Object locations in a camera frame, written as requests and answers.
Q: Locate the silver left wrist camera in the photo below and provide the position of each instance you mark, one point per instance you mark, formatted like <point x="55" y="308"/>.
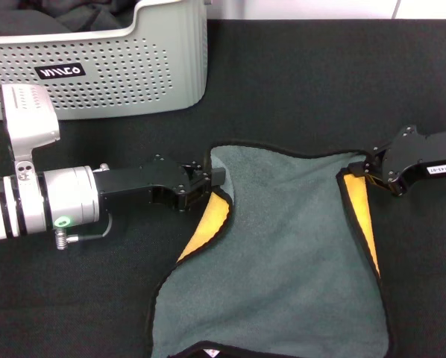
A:
<point x="29" y="119"/>

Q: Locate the grey perforated storage box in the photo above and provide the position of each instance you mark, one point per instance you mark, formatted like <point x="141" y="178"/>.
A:
<point x="115" y="85"/>

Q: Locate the yellow and grey towel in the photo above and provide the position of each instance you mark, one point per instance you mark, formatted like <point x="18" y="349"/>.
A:
<point x="282" y="242"/>

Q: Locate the dark cloth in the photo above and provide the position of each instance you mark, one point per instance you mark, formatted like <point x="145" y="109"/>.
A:
<point x="59" y="18"/>

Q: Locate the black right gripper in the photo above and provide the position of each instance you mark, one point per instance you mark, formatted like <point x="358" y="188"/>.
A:
<point x="413" y="156"/>

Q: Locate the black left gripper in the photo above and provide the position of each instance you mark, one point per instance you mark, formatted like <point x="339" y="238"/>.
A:
<point x="141" y="182"/>

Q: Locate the black tablecloth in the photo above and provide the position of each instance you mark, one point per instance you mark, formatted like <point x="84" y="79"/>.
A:
<point x="301" y="93"/>

